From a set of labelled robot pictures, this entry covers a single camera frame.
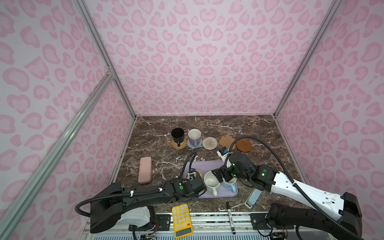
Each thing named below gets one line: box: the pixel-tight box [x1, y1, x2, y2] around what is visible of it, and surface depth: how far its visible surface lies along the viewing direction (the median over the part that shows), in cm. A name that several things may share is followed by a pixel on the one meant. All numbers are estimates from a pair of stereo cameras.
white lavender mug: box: [188, 128, 202, 148], surface depth 101 cm
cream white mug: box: [203, 171, 221, 197], surface depth 78 cm
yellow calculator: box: [171, 204, 193, 239], surface depth 74 cm
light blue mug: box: [221, 177, 237, 193], surface depth 77 cm
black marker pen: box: [226, 201, 236, 235], surface depth 75 cm
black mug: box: [171, 127, 185, 147], surface depth 99 cm
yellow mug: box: [195, 170, 202, 178], surface depth 81 cm
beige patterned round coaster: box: [202, 137, 218, 150], surface depth 106 cm
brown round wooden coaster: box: [236, 138, 253, 153], surface depth 102 cm
